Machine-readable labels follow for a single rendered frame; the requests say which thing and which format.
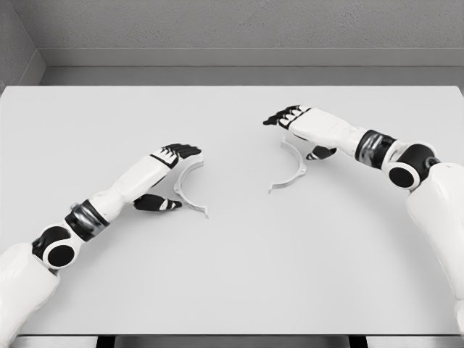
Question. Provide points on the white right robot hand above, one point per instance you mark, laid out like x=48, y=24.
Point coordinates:
x=319, y=123

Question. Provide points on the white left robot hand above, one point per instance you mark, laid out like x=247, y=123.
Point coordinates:
x=145, y=171

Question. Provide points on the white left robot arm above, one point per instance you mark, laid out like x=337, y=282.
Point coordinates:
x=54, y=250

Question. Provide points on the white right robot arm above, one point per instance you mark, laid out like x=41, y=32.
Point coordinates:
x=409, y=174

